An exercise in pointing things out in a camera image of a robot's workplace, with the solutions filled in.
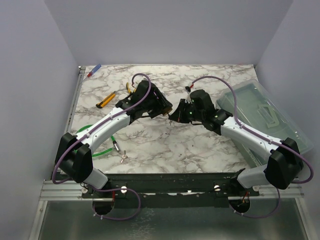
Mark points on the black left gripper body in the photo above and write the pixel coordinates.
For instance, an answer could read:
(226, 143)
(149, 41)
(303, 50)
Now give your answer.
(156, 105)

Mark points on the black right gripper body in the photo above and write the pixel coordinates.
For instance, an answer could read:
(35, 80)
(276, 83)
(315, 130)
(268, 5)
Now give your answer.
(191, 114)

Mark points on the brass padlock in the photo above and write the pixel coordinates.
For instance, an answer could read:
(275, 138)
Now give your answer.
(166, 110)

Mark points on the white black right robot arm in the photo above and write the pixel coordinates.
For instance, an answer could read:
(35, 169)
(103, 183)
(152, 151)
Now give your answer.
(283, 163)

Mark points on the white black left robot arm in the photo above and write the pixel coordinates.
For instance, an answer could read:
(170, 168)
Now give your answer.
(74, 155)

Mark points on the yellow black pliers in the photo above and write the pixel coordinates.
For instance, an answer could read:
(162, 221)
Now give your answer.
(130, 87)

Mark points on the yellow black utility knife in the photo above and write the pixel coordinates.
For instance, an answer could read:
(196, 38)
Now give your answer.
(106, 100)

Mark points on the small wing bolt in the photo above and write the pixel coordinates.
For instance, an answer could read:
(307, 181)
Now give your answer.
(124, 156)

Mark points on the clear plastic storage box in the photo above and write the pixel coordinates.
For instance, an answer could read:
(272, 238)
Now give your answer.
(256, 108)

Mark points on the blue red screwdriver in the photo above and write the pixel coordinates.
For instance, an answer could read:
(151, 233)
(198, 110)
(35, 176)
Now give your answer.
(95, 69)

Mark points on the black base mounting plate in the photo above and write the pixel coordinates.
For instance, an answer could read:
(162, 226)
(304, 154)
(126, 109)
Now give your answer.
(170, 190)

